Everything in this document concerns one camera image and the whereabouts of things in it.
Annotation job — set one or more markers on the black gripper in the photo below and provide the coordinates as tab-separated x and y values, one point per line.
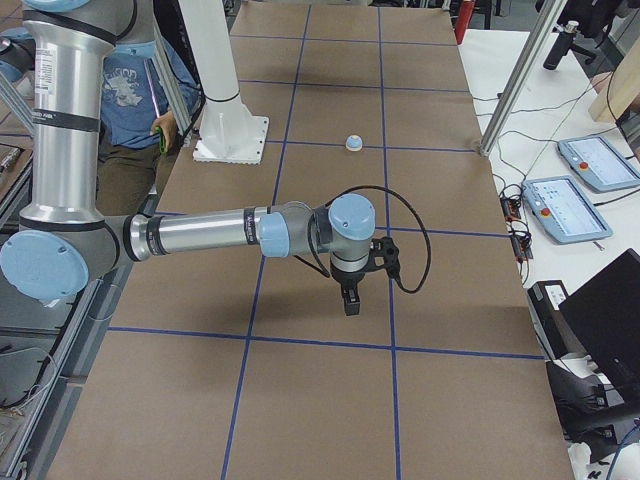
348	277

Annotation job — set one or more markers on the blue cream call bell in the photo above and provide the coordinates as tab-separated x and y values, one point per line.
354	143

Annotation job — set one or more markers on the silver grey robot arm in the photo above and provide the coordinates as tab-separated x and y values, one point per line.
64	242

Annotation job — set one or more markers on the person's hand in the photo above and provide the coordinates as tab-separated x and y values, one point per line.
168	123

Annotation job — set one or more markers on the red black electronics board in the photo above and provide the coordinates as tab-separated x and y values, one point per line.
511	199

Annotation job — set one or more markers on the black box with label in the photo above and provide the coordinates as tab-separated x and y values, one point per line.
555	335

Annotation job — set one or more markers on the near teach pendant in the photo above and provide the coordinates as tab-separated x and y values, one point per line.
564	211

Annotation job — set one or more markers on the teach pendant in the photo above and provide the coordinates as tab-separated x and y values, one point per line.
564	211
598	163

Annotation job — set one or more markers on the black laptop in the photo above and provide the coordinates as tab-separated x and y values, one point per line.
604	315

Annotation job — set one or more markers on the person in blue shirt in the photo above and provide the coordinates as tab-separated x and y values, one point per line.
130	164

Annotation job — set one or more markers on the far teach pendant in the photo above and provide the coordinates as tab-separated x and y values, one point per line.
598	163

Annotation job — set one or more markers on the wooden board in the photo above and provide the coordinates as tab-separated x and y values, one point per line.
622	89

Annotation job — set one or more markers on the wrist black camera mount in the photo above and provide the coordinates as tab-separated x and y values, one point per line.
384	255

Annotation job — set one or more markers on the white camera pole with base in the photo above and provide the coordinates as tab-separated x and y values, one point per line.
228	132

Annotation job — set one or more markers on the green handled tool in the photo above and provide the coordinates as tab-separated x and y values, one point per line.
162	145

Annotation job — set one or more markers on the aluminium frame post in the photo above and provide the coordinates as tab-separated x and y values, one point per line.
549	13

